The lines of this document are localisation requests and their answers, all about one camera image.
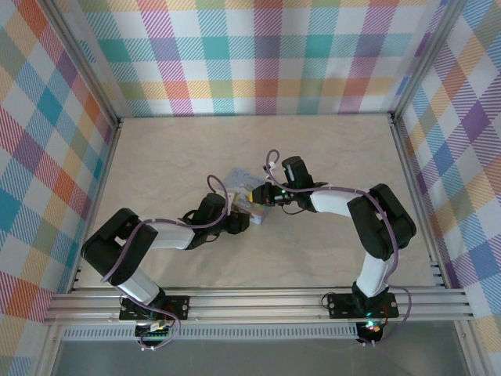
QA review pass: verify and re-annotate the light blue snack pouch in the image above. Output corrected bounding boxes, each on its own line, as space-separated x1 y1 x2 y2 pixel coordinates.
224 167 274 227

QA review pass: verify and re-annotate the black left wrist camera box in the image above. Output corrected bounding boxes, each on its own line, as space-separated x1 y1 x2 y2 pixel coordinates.
196 193 229 225

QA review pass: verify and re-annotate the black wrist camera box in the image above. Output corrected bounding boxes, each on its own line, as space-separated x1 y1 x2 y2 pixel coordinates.
196 193 229 225
280 155 315 188

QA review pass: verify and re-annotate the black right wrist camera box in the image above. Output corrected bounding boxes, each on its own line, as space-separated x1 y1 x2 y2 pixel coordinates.
280 155 315 188

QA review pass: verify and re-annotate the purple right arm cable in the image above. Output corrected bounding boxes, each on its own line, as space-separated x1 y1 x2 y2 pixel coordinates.
264 149 413 349

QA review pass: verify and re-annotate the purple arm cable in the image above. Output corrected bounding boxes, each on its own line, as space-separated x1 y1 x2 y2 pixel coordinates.
100 175 232 353
264 149 413 349

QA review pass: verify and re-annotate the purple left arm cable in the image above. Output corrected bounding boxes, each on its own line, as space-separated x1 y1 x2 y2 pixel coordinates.
100 175 232 353

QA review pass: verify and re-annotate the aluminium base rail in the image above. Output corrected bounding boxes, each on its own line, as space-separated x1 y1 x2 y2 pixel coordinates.
42 287 477 326

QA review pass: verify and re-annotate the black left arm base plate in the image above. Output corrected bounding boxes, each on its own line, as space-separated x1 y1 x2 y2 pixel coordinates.
118 295 192 323

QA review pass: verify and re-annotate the grey slotted cable duct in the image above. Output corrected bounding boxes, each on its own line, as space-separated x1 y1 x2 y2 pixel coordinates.
62 327 359 341

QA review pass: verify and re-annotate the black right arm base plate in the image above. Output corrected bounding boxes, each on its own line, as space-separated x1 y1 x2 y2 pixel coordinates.
327 292 399 319

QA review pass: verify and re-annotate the aluminium right side rail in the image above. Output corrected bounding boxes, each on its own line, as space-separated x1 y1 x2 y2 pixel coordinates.
389 113 451 291

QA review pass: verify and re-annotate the aluminium left side rail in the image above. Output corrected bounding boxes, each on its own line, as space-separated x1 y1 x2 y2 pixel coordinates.
68 117 125 295

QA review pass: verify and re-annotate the aluminium right corner post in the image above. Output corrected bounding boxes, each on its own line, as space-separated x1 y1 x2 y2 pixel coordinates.
389 0 467 122

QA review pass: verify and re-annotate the aluminium corner post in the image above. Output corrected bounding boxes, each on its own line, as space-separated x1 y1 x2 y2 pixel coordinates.
389 0 467 122
45 0 125 128

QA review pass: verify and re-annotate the aluminium left corner post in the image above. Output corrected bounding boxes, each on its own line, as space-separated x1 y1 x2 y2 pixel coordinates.
45 0 125 128

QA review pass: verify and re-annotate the aluminium left frame leg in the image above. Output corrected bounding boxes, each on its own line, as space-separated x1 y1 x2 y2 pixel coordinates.
34 324 67 376

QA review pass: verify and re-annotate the aluminium frame leg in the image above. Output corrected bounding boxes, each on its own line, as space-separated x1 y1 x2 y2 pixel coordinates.
34 324 67 376
453 320 485 376

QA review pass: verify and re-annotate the aluminium right frame leg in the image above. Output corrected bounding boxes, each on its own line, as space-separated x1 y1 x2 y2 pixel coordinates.
453 320 485 376

